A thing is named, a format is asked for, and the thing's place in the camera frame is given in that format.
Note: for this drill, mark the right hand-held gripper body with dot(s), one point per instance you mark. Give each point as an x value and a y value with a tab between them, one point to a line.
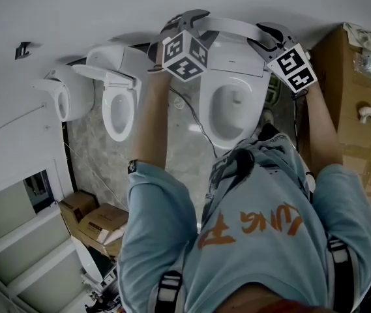
294	67

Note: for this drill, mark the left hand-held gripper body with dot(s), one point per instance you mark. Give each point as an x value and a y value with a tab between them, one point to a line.
185	57

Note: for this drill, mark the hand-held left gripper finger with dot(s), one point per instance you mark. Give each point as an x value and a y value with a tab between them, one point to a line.
208	38
193	16

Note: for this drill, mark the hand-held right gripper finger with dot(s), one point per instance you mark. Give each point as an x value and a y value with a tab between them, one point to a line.
263	52
279	33

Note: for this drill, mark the person's left forearm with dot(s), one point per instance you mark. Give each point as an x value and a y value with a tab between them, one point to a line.
149	119

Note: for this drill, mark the white smart toilet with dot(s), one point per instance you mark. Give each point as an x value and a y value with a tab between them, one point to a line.
237	60

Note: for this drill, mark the white toilet with raised cover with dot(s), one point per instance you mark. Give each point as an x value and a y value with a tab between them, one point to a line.
129	60

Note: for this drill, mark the white rounded toilet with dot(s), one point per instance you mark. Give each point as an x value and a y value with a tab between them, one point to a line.
81	86

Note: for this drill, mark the person's left hand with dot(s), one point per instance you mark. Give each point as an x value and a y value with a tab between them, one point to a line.
173	28

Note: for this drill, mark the white floor drain cover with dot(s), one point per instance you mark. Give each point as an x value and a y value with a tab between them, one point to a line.
179	102

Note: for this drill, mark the person's right shoe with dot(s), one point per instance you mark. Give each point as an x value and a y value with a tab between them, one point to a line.
268	116

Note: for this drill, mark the large brown cardboard box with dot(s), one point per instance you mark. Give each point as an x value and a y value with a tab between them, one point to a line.
351	109

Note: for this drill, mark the small brown cardboard box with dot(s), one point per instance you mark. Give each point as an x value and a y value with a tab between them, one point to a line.
77	207

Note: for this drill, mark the stacked small cardboard boxes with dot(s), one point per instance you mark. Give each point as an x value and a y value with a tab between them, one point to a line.
103	223

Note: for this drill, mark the person's light blue shirt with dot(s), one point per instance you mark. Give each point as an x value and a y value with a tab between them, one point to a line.
253	256

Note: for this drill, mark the person's bare neck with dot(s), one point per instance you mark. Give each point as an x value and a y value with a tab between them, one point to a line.
253	300

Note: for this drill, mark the black wall hook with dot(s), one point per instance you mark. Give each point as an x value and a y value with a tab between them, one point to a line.
22	51

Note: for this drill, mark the dark glass wall panel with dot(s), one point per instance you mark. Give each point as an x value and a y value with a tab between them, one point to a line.
38	191

